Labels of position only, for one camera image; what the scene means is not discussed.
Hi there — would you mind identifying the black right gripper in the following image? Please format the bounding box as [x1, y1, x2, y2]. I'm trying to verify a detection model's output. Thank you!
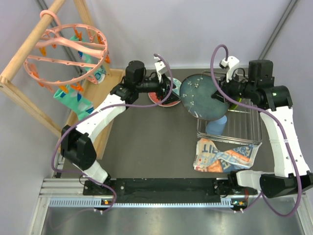
[211, 71, 256, 104]

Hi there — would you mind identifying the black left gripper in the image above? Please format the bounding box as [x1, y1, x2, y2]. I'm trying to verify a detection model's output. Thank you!
[136, 71, 181, 104]

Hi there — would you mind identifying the lime green plate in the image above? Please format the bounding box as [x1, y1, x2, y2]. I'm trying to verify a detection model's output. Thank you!
[228, 96, 244, 111]

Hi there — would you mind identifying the red teal floral plate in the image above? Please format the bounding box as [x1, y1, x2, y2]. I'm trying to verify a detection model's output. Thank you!
[148, 78, 181, 107]

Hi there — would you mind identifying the dark blue speckled plate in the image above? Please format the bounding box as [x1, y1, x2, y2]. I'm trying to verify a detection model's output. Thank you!
[179, 74, 229, 121]

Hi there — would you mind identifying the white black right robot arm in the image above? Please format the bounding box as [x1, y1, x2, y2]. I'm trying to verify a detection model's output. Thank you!
[215, 56, 313, 198]

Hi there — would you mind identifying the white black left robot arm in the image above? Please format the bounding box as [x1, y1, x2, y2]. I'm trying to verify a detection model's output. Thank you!
[61, 59, 181, 194]

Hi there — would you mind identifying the printed dish towel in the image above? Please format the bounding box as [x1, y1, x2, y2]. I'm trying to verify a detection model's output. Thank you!
[193, 138, 261, 173]

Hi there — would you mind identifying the light blue cup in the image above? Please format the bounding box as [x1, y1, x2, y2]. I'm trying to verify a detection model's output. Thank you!
[205, 115, 227, 135]

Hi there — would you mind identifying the wooden tray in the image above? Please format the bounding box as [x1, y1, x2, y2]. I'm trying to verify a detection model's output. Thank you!
[54, 68, 128, 160]

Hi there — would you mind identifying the teal patterned sock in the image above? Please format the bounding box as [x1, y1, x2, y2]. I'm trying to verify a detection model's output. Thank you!
[53, 85, 94, 120]
[69, 35, 107, 84]

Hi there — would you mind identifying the pink round clip hanger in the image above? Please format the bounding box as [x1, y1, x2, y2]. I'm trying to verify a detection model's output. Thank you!
[23, 10, 109, 93]

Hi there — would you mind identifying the wooden drying stand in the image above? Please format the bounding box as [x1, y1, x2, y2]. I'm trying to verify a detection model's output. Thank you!
[0, 0, 111, 146]

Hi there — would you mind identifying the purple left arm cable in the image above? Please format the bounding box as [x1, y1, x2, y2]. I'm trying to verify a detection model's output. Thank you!
[50, 53, 174, 213]

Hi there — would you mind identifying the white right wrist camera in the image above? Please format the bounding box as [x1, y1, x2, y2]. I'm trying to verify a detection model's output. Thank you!
[219, 56, 240, 83]

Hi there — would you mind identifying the wire dish rack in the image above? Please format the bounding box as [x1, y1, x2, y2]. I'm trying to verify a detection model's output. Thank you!
[197, 70, 263, 148]

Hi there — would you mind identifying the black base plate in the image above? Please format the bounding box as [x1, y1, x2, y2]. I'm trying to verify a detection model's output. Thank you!
[83, 177, 258, 204]

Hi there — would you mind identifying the aluminium frame rail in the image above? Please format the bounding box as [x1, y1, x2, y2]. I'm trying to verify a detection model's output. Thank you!
[29, 179, 313, 235]

